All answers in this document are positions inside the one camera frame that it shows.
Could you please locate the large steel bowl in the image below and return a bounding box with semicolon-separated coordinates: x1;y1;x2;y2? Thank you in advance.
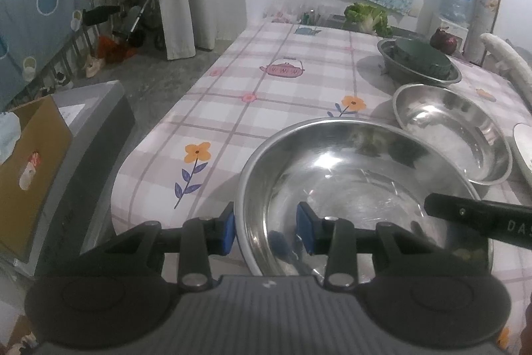
234;119;493;278

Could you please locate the green ceramic bowl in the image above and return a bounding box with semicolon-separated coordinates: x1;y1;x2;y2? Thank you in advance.
393;38;452;80

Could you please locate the small steel bowl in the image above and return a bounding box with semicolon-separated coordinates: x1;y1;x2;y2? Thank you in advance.
377;38;462;88

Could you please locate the white plate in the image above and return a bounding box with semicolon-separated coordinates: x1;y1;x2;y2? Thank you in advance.
513;123;532;187

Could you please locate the medium steel bowl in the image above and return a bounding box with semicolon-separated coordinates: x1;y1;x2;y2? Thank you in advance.
392;84;513;187

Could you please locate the grey storage box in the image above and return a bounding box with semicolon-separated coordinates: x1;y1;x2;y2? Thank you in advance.
23;81;135;276

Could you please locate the white padded chair back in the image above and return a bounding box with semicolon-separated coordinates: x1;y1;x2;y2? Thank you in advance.
480;32;532;110

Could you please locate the checked patterned tablecloth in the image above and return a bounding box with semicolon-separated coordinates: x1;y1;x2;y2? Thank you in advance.
111;23;531;292

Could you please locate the cardboard box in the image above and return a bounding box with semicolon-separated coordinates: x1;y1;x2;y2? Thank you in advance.
1;96;72;261

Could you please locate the red onion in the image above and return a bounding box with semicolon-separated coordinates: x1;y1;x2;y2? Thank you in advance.
429;28;458;56

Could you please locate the white water dispenser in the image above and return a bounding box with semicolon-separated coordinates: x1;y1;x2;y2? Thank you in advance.
429;14;468;52

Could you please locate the green lettuce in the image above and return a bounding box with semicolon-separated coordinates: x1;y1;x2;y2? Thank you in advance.
344;3;392;38

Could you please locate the blue hanging towel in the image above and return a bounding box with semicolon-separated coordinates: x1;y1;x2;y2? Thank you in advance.
0;0;89;107

